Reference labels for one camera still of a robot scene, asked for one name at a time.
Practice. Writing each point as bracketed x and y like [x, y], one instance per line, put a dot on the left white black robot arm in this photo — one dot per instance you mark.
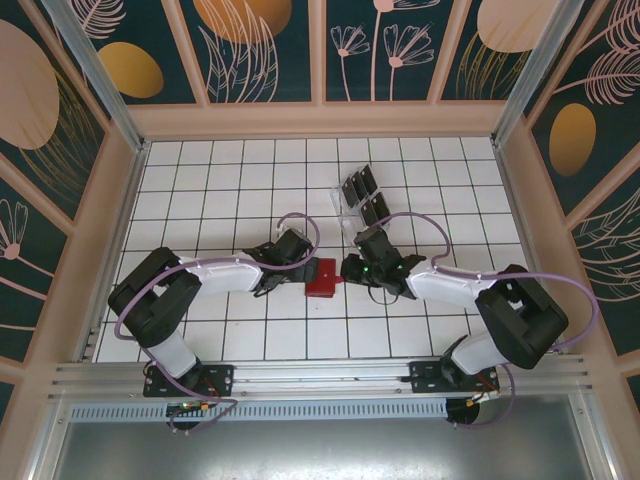
[225, 275]

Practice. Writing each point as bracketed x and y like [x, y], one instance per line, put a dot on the clear acrylic card stand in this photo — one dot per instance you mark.
[337, 200]

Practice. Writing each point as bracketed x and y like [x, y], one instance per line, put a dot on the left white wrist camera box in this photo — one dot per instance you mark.
[285, 233]

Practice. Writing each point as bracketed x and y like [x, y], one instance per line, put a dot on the aluminium mounting rail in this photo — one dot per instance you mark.
[320, 372]

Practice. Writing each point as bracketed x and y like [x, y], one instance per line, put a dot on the grey metal panel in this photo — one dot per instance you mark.
[320, 450]

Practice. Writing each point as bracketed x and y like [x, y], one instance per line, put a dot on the red leather card holder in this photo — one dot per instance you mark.
[322, 280]

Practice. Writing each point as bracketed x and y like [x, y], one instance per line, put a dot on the aluminium frame post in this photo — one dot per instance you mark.
[530, 65]
[95, 65]

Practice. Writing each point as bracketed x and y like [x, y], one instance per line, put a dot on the aluminium table side rail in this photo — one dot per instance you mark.
[514, 200]
[131, 200]

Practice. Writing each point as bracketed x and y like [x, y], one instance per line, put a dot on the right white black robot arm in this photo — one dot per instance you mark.
[440, 287]

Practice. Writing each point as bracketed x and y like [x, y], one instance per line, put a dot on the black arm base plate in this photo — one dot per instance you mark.
[220, 380]
[425, 377]

